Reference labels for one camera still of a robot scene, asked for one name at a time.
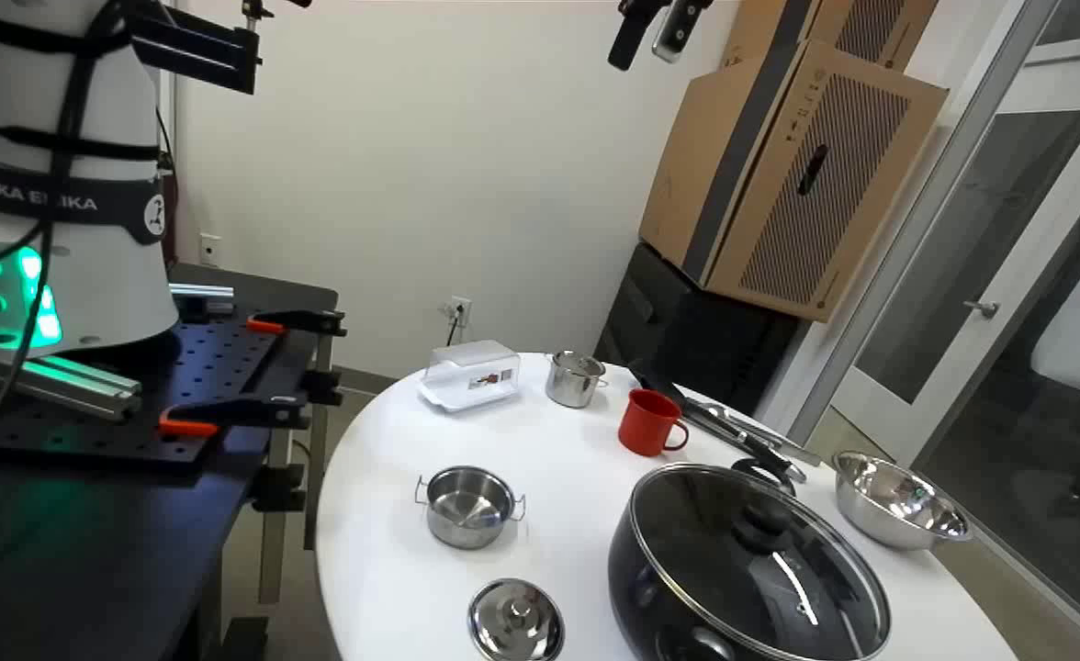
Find glass lid with black knob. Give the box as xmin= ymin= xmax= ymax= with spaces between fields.
xmin=628 ymin=462 xmax=892 ymax=661

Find large black cooking pot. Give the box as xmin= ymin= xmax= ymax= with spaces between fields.
xmin=606 ymin=452 xmax=895 ymax=661

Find plain cardboard box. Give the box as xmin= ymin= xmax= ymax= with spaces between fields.
xmin=720 ymin=0 xmax=945 ymax=73

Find large cardboard box black stripe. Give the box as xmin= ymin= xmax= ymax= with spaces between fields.
xmin=639 ymin=44 xmax=951 ymax=328

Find black drawer cabinet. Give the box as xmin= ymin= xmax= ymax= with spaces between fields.
xmin=590 ymin=239 xmax=812 ymax=418

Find silver metal cup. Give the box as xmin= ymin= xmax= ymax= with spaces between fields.
xmin=542 ymin=344 xmax=610 ymax=412

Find white plastic tray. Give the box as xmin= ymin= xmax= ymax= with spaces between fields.
xmin=414 ymin=339 xmax=527 ymax=418

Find black kitchen tongs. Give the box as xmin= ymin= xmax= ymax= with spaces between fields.
xmin=667 ymin=379 xmax=804 ymax=462

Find red mug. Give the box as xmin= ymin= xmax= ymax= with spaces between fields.
xmin=618 ymin=386 xmax=693 ymax=457

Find black clamp orange tip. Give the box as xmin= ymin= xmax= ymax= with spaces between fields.
xmin=154 ymin=386 xmax=345 ymax=446
xmin=243 ymin=309 xmax=347 ymax=341

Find silver metal bowl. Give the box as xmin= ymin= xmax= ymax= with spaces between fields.
xmin=825 ymin=446 xmax=972 ymax=553

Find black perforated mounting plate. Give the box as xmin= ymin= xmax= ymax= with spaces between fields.
xmin=0 ymin=312 xmax=322 ymax=470

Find black cart table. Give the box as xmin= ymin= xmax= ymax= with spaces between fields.
xmin=0 ymin=261 xmax=347 ymax=661

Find grey metal frame post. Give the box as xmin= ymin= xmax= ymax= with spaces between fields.
xmin=753 ymin=0 xmax=1066 ymax=444

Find metal door handle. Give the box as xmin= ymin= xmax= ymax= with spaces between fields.
xmin=958 ymin=295 xmax=1006 ymax=328

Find black stereo camera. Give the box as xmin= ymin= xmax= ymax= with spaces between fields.
xmin=132 ymin=0 xmax=264 ymax=97

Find glass door white frame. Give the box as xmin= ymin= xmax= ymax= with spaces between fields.
xmin=825 ymin=88 xmax=1080 ymax=643

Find small silver two-handled pot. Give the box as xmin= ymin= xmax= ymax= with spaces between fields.
xmin=411 ymin=462 xmax=527 ymax=553

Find aluminium extrusion rail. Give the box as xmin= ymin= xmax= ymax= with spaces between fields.
xmin=0 ymin=339 xmax=147 ymax=427

